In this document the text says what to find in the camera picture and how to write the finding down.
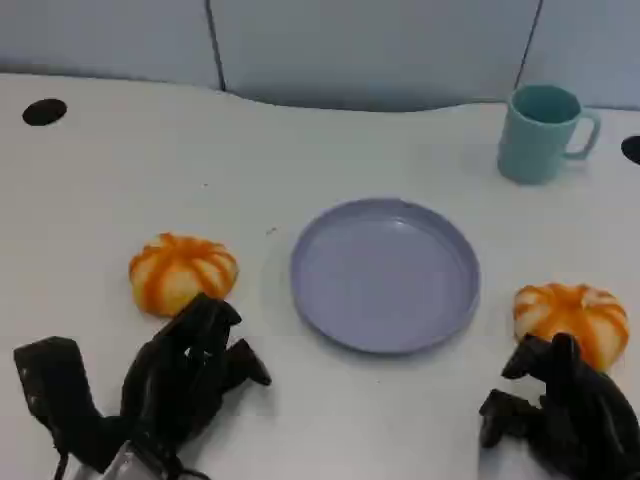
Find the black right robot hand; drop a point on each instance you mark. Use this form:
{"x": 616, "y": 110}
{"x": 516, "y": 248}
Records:
{"x": 580, "y": 415}

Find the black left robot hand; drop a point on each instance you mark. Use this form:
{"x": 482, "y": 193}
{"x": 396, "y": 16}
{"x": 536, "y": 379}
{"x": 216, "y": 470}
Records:
{"x": 165, "y": 380}

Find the orange white toy bread roll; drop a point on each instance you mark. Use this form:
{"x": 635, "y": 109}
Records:
{"x": 180, "y": 270}
{"x": 575, "y": 310}

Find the lilac plate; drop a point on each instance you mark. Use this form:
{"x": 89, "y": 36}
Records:
{"x": 385, "y": 280}

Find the pale green mug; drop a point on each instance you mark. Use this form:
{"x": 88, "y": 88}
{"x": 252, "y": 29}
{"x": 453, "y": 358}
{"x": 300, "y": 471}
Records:
{"x": 530, "y": 150}

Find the grey partition panel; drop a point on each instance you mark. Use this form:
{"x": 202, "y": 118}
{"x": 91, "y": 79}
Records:
{"x": 590, "y": 45}
{"x": 370, "y": 50}
{"x": 100, "y": 35}

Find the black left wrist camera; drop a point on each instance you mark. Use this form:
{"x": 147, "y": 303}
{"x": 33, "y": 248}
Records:
{"x": 50, "y": 375}

